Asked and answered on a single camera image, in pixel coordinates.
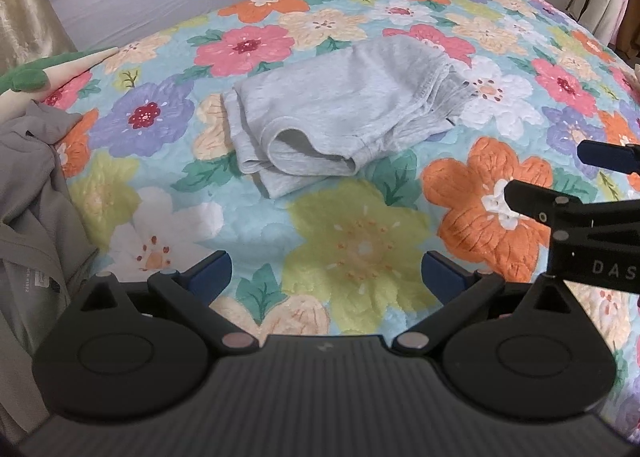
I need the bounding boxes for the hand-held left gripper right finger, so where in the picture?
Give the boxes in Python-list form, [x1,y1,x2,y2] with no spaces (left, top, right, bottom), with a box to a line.
[392,251,581,353]

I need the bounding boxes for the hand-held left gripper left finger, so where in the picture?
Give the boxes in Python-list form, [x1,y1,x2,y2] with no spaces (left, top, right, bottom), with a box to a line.
[65,249,261,353]

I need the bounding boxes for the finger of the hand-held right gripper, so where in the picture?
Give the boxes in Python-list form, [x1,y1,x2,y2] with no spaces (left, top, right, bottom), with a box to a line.
[576,140,640,175]
[503,180,640,243]

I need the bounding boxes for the light grey pants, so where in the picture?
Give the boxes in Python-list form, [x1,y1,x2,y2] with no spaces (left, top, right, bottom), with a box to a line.
[221,34,467,199]

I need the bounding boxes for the floral bedspread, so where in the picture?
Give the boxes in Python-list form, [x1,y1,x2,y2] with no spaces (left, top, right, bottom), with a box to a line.
[0,0,640,438]

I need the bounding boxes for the pink hanging garment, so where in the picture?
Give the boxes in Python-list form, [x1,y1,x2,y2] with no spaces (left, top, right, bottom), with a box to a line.
[611,0,635,44]

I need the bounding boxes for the cream hanging garment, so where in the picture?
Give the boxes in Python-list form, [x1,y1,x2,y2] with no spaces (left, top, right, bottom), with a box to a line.
[569,0,632,47]

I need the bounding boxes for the olive grey garment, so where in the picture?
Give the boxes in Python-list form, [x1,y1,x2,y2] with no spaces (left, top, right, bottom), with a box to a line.
[0,101,103,438]

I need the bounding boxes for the green and cream plush toy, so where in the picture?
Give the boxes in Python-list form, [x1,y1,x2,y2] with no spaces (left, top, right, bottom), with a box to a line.
[0,47,122,114]

